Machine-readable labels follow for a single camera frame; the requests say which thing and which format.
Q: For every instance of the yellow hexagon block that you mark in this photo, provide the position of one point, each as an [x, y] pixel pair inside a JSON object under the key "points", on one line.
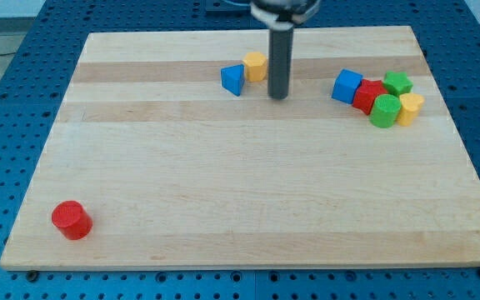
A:
{"points": [[255, 66]]}

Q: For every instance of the blue cube block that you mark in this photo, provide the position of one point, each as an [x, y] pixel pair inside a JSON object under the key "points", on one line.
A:
{"points": [[346, 85]]}

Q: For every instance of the green cylinder block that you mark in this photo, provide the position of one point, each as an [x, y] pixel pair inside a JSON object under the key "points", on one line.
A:
{"points": [[385, 110]]}

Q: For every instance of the yellow heart block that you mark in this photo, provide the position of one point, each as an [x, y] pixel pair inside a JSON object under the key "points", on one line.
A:
{"points": [[411, 105]]}

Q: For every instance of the green star block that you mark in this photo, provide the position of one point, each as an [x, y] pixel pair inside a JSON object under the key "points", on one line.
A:
{"points": [[397, 83]]}

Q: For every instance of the red cylinder block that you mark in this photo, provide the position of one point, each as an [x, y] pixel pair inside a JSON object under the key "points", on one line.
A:
{"points": [[72, 220]]}

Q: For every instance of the blue triangle block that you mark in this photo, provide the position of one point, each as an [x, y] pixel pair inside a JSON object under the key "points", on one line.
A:
{"points": [[232, 79]]}

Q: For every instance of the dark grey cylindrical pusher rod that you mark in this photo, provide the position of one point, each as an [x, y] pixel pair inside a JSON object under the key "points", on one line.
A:
{"points": [[280, 48]]}

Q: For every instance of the light wooden board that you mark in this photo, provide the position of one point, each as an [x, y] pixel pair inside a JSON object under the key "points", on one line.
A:
{"points": [[177, 173]]}

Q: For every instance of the red star block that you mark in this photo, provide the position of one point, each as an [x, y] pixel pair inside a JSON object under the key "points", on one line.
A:
{"points": [[366, 94]]}

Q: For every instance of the grey white robot end flange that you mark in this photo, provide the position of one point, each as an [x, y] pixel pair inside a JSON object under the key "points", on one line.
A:
{"points": [[282, 15]]}

